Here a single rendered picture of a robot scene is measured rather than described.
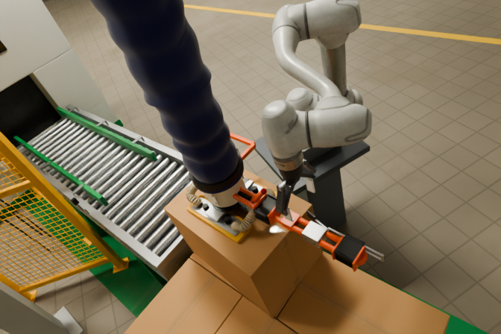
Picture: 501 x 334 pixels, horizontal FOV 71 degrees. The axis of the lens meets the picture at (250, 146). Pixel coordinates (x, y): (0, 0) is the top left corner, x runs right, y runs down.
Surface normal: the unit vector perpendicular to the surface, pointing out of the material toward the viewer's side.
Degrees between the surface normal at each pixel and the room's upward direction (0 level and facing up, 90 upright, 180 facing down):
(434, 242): 0
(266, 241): 0
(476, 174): 0
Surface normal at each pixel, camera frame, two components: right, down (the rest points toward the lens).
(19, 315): 0.76, 0.27
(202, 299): -0.25, -0.72
